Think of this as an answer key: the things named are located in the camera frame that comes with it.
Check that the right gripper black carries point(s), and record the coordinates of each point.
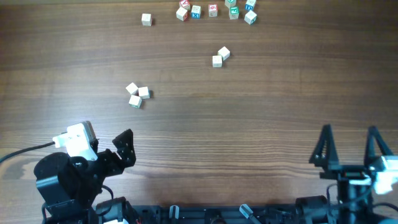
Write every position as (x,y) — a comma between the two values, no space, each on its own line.
(347,169)

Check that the blue D letter block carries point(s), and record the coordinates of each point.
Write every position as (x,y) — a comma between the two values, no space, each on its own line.
(249,5)

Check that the blue X letter block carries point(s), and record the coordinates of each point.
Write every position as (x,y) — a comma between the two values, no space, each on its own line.
(195,12)

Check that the wooden block green side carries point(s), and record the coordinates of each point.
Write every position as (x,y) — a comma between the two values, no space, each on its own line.
(132,88)

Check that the green A letter block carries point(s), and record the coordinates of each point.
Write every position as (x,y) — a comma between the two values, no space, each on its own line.
(230,3)

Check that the red number nine block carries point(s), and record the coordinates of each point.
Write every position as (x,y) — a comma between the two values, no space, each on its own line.
(212,10)

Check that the green F letter block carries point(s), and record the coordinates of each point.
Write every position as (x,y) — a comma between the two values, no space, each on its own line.
(234,12)

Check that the red letter block top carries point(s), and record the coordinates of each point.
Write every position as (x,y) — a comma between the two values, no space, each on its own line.
(184,4)

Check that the wooden block red side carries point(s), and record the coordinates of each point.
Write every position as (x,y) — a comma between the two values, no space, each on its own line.
(182,14)

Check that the plain wooden block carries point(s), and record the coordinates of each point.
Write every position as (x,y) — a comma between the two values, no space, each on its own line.
(144,92)
(146,19)

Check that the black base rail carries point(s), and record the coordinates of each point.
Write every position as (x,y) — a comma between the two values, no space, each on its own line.
(207,215)

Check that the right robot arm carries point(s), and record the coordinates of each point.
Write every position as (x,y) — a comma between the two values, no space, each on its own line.
(312,208)

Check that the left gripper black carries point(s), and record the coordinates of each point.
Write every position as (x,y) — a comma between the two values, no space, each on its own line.
(111,160)

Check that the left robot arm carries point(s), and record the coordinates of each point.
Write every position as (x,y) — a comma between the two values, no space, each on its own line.
(69,185)

